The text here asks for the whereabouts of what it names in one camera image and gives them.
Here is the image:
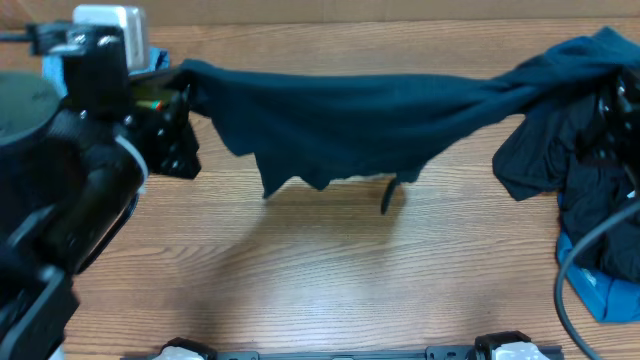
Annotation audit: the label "dark navy t-shirt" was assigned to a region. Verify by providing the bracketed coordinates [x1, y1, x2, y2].
[181, 28, 639, 196]

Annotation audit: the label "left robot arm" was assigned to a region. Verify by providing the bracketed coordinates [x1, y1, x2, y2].
[1, 22, 200, 359]

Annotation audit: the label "black t-shirt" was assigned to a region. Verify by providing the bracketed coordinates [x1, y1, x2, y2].
[492, 95, 639, 283]

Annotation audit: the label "folded light blue jeans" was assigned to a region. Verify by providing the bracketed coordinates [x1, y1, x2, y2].
[42, 47, 170, 97]

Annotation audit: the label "bright blue shirt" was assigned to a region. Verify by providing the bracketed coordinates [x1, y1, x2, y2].
[568, 224, 639, 323]

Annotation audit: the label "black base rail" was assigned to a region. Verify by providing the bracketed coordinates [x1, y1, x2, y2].
[119, 344, 565, 360]

